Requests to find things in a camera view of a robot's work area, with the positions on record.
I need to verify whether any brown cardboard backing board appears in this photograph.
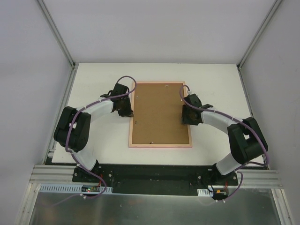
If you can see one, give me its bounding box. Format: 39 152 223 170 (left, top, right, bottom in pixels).
131 82 190 145

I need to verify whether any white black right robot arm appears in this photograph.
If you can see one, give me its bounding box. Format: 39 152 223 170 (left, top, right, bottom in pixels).
181 94 268 185

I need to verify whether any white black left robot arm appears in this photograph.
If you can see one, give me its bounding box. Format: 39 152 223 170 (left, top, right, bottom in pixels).
53 83 134 182

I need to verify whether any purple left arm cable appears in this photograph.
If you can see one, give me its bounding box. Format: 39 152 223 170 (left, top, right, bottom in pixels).
38 75 139 208

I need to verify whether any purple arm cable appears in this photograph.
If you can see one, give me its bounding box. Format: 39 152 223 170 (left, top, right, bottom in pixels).
38 75 139 208
179 84 271 206

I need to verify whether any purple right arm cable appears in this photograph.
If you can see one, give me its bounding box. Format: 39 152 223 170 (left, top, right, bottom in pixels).
179 84 271 206

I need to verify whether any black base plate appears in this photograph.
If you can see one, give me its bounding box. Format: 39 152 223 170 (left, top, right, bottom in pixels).
72 164 239 195

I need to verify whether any right white cable duct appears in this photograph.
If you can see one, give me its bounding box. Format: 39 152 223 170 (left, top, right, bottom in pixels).
197 189 229 197

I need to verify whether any white cable duct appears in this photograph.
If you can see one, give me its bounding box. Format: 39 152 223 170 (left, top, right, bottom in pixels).
40 184 113 195
197 189 229 197

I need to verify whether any left white cable duct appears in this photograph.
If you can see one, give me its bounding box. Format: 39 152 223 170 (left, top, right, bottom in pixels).
40 184 113 195

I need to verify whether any left aluminium corner post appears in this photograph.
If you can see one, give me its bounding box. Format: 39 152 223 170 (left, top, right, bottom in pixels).
35 0 77 68

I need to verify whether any aluminium corner post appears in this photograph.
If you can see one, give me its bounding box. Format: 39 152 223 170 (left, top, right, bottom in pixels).
35 0 77 68
236 0 284 68

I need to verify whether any aluminium front rail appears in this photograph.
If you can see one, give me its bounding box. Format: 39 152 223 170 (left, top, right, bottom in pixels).
30 164 283 189

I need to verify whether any right aluminium corner post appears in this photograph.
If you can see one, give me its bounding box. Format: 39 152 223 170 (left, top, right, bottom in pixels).
236 0 284 68

